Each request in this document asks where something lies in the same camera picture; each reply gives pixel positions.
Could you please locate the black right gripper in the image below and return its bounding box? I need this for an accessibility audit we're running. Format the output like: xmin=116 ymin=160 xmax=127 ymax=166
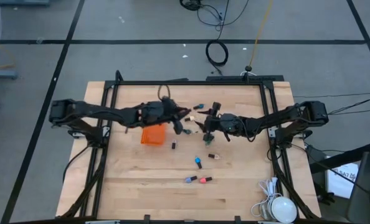
xmin=194 ymin=101 xmax=245 ymax=146

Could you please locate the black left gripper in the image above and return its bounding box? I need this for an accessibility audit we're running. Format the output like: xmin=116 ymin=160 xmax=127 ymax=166
xmin=140 ymin=98 xmax=192 ymax=136

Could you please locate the orange plastic slotted basket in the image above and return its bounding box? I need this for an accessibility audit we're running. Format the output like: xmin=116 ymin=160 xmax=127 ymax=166
xmin=140 ymin=123 xmax=167 ymax=146

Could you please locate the grey power adapter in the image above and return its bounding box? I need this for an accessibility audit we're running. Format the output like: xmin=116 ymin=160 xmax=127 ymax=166
xmin=259 ymin=203 xmax=272 ymax=220

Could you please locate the white dome lamp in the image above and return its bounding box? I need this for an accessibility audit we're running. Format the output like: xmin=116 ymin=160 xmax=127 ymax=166
xmin=271 ymin=196 xmax=298 ymax=224

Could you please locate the black equipment stand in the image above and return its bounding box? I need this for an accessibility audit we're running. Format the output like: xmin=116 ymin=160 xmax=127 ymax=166
xmin=309 ymin=129 xmax=370 ymax=175

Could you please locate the white printed paper sign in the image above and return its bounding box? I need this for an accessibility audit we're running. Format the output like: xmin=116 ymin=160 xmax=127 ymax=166
xmin=326 ymin=161 xmax=359 ymax=200

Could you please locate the grey office chair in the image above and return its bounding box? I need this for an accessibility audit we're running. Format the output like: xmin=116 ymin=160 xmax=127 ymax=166
xmin=346 ymin=151 xmax=370 ymax=224

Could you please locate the grey metal floor beam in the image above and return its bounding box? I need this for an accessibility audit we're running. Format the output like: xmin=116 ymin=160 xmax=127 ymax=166
xmin=0 ymin=0 xmax=51 ymax=6
xmin=0 ymin=68 xmax=18 ymax=80

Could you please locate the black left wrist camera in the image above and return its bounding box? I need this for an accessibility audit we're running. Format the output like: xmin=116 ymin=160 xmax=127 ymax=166
xmin=160 ymin=96 xmax=177 ymax=110

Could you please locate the black looped camera cable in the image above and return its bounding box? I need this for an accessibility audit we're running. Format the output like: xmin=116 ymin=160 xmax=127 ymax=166
xmin=157 ymin=84 xmax=171 ymax=101

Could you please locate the black metal table frame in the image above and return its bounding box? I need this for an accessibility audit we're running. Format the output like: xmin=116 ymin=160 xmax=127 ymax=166
xmin=60 ymin=70 xmax=322 ymax=220

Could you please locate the black coiled floor cable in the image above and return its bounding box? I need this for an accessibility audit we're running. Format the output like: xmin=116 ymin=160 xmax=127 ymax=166
xmin=205 ymin=39 xmax=230 ymax=76

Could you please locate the white power cable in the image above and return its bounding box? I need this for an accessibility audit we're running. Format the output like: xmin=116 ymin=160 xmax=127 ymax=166
xmin=250 ymin=177 xmax=282 ymax=218

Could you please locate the yellow hanging cable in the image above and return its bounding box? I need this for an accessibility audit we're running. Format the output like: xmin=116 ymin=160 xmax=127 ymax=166
xmin=248 ymin=0 xmax=275 ymax=68

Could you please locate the black tangled floor cable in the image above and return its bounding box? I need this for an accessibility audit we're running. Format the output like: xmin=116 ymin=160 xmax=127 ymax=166
xmin=179 ymin=0 xmax=250 ymax=41

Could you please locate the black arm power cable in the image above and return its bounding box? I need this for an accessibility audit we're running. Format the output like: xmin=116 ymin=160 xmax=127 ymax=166
xmin=62 ymin=145 xmax=91 ymax=184

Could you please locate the thin black floor cable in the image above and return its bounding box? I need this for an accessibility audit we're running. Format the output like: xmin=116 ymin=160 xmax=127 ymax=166
xmin=293 ymin=91 xmax=370 ymax=116

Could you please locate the orange floor cable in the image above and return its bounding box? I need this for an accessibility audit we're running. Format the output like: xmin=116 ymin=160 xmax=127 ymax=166
xmin=0 ymin=30 xmax=17 ymax=70

